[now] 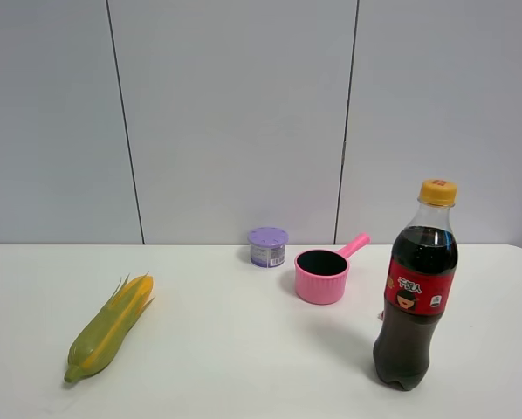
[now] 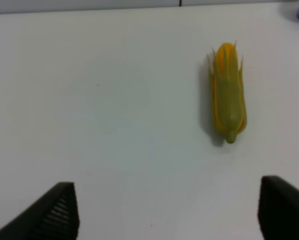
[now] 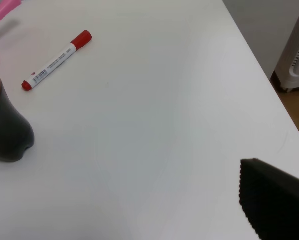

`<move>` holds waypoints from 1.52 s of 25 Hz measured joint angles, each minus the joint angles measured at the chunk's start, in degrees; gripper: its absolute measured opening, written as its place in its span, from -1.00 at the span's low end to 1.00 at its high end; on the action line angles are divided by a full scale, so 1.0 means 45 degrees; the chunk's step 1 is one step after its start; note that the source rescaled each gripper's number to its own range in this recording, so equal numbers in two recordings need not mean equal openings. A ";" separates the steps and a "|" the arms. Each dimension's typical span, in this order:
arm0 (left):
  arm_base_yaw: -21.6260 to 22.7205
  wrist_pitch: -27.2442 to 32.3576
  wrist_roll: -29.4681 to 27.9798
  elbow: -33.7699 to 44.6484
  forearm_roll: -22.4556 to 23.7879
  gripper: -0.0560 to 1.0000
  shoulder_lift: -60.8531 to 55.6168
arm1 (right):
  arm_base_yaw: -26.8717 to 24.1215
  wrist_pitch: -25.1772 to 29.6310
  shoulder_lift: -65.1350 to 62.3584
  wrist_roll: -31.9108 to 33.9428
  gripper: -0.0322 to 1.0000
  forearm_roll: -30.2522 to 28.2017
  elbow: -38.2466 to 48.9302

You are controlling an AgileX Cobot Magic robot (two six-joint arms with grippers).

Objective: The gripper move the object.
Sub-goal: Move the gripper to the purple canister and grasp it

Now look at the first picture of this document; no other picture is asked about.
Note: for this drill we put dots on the purple lidded round container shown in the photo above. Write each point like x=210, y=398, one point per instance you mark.
x=267, y=246

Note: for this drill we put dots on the pink saucepan black inside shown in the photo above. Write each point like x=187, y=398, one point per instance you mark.
x=321, y=275

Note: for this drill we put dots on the cola bottle yellow cap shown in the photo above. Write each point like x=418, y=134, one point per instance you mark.
x=422, y=266

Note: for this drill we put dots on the green yellow corn cob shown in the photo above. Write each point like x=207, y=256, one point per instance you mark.
x=100, y=340

